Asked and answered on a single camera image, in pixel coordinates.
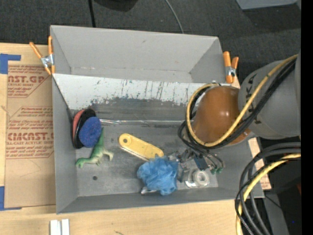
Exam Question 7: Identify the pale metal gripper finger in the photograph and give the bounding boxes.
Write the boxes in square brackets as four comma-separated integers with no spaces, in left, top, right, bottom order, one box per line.
[179,164,191,183]
[173,151,187,164]

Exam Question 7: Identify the blue mesh bath pouf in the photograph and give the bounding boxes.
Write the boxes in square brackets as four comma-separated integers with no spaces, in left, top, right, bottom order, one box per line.
[136,155,180,196]

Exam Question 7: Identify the yellow flat plastic tag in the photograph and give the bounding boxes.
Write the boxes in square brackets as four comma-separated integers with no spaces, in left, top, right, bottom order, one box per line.
[118,133,165,162]

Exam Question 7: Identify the green toy dinosaur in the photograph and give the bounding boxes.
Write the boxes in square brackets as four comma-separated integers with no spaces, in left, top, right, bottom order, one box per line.
[75,127,114,169]

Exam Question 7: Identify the blue round sponge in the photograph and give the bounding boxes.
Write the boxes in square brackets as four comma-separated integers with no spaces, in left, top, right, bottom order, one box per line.
[78,117,102,148]

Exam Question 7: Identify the black round disc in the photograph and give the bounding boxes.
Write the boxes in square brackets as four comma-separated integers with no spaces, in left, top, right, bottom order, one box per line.
[72,108,97,149]

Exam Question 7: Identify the grey metal bin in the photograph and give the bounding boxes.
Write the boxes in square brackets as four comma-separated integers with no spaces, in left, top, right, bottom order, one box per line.
[49,25,265,214]

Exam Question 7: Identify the red round disc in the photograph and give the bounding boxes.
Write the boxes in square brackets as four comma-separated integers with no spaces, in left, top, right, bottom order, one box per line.
[70,110,86,145]

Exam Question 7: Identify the brown cardboard board red print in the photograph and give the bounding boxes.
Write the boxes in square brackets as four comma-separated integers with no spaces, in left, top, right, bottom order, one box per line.
[0,42,272,212]

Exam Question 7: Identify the clear glass ring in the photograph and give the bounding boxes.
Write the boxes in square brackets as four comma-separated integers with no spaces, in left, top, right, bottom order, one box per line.
[184,169,211,188]

